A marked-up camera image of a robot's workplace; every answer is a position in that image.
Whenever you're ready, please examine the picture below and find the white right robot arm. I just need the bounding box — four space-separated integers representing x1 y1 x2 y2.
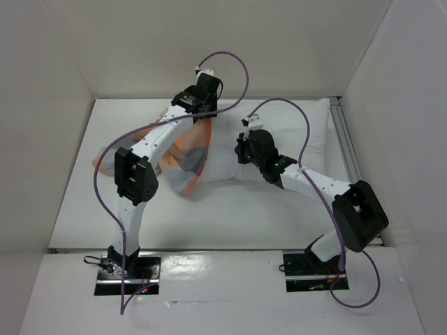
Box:
235 130 389 274

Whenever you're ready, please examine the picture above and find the white pillow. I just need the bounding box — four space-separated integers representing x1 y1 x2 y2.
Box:
153 98 332 182

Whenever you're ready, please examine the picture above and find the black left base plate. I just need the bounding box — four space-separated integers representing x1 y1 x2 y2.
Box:
92 253 161 296

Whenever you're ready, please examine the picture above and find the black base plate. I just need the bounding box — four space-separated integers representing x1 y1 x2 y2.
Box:
92 253 161 296
278 251 349 292

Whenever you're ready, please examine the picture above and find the orange grey checked pillowcase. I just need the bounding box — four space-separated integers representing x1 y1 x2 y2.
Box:
91 119 212 196

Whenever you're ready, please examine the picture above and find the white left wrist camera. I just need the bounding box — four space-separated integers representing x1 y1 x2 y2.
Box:
195 66 214 77

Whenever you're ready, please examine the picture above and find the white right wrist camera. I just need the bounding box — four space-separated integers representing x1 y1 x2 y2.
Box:
242 114 263 140

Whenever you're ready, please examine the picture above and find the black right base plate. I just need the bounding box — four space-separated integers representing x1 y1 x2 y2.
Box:
278 251 349 292

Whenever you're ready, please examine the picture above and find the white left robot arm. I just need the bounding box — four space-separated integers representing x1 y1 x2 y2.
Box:
108 70 222 278

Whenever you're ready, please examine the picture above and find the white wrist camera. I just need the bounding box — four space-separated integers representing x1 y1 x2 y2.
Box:
195 66 214 77
242 114 263 140

